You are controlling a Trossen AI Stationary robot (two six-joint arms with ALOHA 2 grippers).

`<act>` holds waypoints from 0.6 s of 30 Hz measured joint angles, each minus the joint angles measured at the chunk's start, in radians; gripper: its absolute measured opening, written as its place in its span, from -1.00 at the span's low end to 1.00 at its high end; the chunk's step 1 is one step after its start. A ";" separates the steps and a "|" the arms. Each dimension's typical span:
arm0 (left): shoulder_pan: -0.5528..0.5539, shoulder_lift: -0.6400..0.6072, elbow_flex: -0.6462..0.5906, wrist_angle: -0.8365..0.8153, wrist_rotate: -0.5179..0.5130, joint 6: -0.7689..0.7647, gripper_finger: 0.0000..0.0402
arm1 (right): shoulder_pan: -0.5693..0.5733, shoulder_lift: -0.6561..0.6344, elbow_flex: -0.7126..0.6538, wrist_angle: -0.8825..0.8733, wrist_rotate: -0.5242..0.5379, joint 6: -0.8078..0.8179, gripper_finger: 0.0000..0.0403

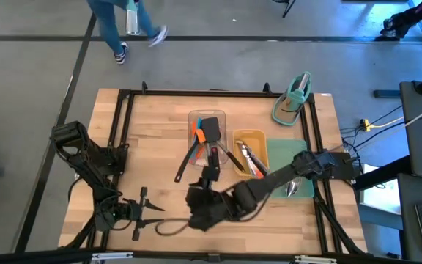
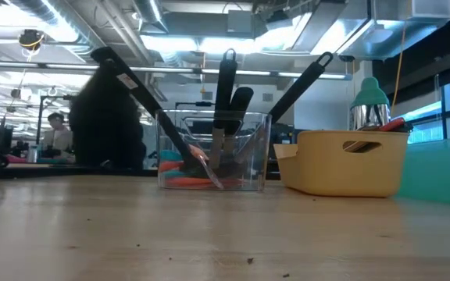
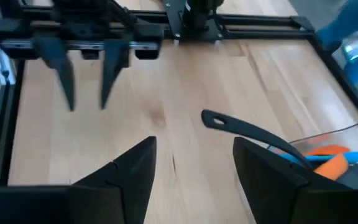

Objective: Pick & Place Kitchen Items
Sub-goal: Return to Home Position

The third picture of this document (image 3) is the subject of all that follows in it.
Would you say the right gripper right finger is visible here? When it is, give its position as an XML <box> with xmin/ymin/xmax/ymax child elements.
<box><xmin>232</xmin><ymin>136</ymin><xmax>358</xmax><ymax>224</ymax></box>

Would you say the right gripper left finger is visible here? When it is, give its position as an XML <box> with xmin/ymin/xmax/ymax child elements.
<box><xmin>0</xmin><ymin>136</ymin><xmax>157</xmax><ymax>224</ymax></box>

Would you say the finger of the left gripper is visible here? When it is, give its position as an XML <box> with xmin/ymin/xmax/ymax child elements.
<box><xmin>32</xmin><ymin>37</ymin><xmax>76</xmax><ymax>112</ymax></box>
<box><xmin>99</xmin><ymin>39</ymin><xmax>132</xmax><ymax>110</ymax></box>

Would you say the small orange spatula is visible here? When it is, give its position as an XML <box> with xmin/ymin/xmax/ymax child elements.
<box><xmin>314</xmin><ymin>154</ymin><xmax>350</xmax><ymax>182</ymax></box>

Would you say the black slotted spoon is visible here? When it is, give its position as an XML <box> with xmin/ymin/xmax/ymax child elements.
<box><xmin>201</xmin><ymin>109</ymin><xmax>316</xmax><ymax>171</ymax></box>

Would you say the teal silicone spatula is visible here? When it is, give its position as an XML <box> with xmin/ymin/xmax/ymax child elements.
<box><xmin>277</xmin><ymin>151</ymin><xmax>358</xmax><ymax>165</ymax></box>

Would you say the clear plastic bin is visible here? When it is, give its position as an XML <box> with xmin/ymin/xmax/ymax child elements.
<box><xmin>267</xmin><ymin>119</ymin><xmax>358</xmax><ymax>189</ymax></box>

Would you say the blue furniture piece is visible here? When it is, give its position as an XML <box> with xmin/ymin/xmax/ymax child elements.
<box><xmin>315</xmin><ymin>0</ymin><xmax>358</xmax><ymax>83</ymax></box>

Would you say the black frame beam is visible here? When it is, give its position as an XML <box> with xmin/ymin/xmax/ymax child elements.
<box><xmin>0</xmin><ymin>58</ymin><xmax>26</xmax><ymax>187</ymax></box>

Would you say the black aluminium table frame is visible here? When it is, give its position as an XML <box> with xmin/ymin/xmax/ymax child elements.
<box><xmin>0</xmin><ymin>7</ymin><xmax>358</xmax><ymax>187</ymax></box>

